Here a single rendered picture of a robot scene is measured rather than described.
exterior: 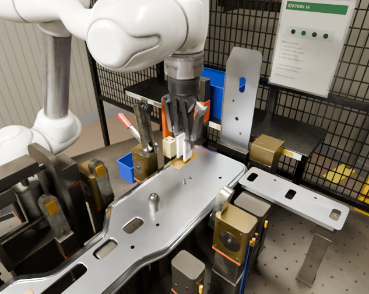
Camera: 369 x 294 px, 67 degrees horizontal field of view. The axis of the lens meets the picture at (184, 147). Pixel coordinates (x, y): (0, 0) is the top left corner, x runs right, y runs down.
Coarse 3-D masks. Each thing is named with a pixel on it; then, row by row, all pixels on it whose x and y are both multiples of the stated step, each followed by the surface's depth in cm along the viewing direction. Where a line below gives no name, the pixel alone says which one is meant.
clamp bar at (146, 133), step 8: (136, 104) 78; (144, 104) 80; (136, 112) 80; (144, 112) 82; (136, 120) 81; (144, 120) 82; (144, 128) 82; (144, 136) 83; (152, 136) 85; (144, 144) 84; (152, 144) 86
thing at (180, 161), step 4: (192, 152) 81; (180, 156) 77; (192, 156) 79; (196, 156) 79; (176, 160) 77; (180, 160) 77; (188, 160) 77; (172, 164) 76; (180, 164) 76; (184, 164) 76; (180, 168) 75
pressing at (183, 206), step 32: (192, 160) 92; (224, 160) 92; (128, 192) 79; (160, 192) 80; (192, 192) 80; (160, 224) 70; (192, 224) 71; (128, 256) 63; (160, 256) 63; (0, 288) 56; (32, 288) 57; (96, 288) 57
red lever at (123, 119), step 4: (120, 116) 88; (124, 116) 88; (120, 120) 88; (124, 120) 87; (128, 120) 88; (124, 124) 88; (128, 124) 87; (132, 124) 88; (128, 128) 88; (132, 128) 87; (132, 132) 87; (136, 132) 87; (136, 136) 87; (148, 144) 87; (152, 148) 87
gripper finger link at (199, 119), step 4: (200, 108) 65; (200, 112) 64; (196, 116) 66; (200, 116) 65; (204, 116) 68; (196, 120) 67; (200, 120) 67; (196, 124) 67; (200, 124) 68; (192, 128) 69; (196, 128) 68; (200, 128) 69; (192, 132) 69; (196, 132) 69; (200, 132) 71; (192, 136) 70; (196, 136) 70; (192, 140) 70
